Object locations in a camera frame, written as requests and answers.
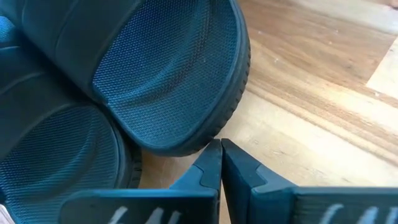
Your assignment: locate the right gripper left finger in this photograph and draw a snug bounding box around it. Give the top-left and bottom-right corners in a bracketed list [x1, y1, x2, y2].
[58, 138, 223, 224]

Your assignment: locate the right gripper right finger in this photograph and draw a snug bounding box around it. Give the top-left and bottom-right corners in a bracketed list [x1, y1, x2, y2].
[221, 138, 398, 224]

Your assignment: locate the black rubber slide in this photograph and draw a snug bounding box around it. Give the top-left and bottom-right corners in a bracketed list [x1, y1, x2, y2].
[0, 15, 143, 224]
[21, 0, 252, 157]

